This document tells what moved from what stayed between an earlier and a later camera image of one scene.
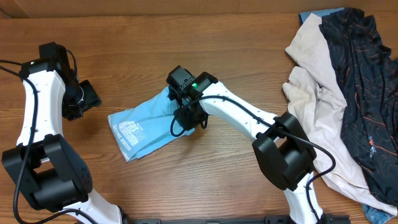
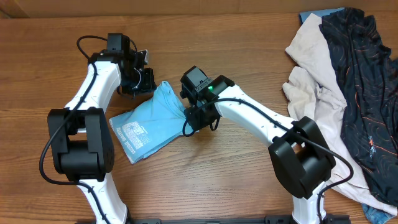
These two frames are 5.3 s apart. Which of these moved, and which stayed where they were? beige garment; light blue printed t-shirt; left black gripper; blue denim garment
Moved: left black gripper
Stayed: beige garment; light blue printed t-shirt; blue denim garment
